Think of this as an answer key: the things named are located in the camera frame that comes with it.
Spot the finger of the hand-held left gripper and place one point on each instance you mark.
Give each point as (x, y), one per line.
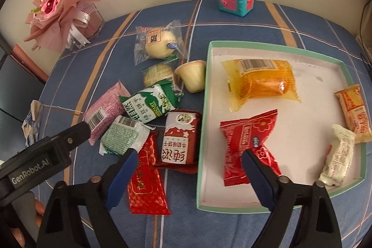
(74, 134)

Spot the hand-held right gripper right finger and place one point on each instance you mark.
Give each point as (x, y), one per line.
(258, 175)

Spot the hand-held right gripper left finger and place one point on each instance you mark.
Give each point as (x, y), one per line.
(122, 178)

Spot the red rectangular patterned packet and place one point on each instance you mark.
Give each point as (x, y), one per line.
(146, 187)

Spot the pink snack packet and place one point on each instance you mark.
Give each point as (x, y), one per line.
(106, 108)

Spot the light green snack packet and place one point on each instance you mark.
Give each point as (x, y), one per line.
(123, 134)

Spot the red flower-print twist packet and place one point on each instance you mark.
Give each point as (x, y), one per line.
(238, 134)

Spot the dark red biscuit packet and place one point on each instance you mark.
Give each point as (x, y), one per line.
(177, 143)

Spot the green and white biscuit packet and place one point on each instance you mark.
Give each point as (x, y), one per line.
(149, 104)

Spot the cream white snack packet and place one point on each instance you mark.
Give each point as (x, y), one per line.
(340, 155)

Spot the yellow cake packet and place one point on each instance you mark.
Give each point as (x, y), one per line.
(261, 82)

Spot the teal-edged white cardboard tray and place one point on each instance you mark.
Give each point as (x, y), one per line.
(314, 85)

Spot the orange snack packet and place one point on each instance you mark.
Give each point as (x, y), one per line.
(354, 111)

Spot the cream jelly cup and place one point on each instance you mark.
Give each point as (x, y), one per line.
(191, 75)

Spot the person's left hand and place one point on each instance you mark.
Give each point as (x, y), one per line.
(39, 208)

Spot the white and blue crumpled wrapper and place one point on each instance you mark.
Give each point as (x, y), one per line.
(33, 123)

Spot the red-brown furniture edge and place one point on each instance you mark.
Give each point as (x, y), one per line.
(27, 62)

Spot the round biscuit in green-edged wrapper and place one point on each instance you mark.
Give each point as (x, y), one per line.
(157, 73)

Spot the clear glass vase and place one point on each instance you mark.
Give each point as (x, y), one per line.
(90, 21)

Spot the bun in clear wrapper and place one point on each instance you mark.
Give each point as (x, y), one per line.
(158, 46)

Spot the pink flower bouquet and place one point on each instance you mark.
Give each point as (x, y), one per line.
(58, 6)

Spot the blue plaid tablecloth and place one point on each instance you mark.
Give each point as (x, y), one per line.
(232, 27)

